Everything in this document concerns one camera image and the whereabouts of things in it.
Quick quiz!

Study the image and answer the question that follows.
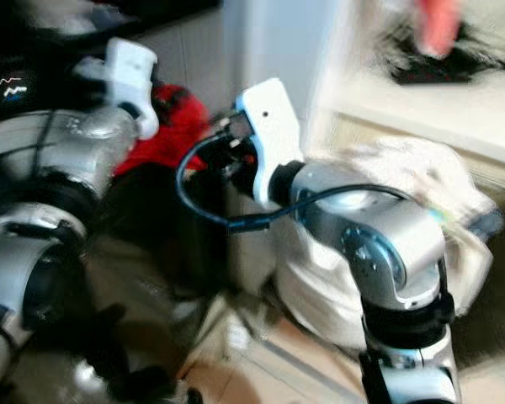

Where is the red cloth garment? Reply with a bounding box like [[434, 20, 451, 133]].
[[114, 82, 210, 178]]

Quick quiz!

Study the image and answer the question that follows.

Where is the dark front-load washing machine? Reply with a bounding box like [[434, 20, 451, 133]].
[[0, 34, 228, 338]]

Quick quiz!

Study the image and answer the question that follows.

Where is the grey cloth pile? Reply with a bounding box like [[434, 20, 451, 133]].
[[61, 3, 129, 40]]

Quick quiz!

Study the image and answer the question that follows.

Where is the white cloth laundry bundle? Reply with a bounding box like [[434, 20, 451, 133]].
[[274, 137, 499, 353]]

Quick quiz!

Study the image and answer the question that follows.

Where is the white cabinet ledge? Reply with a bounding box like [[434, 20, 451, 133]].
[[320, 72, 505, 169]]

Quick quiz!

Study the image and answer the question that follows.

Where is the black tray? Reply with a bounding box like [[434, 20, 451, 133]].
[[381, 20, 505, 86]]

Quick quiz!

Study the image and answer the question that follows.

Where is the pink red bottle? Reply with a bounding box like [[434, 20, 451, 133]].
[[412, 0, 465, 60]]

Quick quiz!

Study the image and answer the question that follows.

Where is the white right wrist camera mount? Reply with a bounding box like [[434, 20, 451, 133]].
[[234, 77, 306, 208]]

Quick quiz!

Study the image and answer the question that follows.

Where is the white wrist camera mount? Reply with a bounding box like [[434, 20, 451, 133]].
[[104, 38, 160, 141], [234, 77, 306, 208]]

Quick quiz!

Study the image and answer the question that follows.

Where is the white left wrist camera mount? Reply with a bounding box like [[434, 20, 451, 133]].
[[104, 38, 160, 141]]

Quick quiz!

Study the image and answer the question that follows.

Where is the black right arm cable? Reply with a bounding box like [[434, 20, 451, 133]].
[[174, 133, 415, 234]]

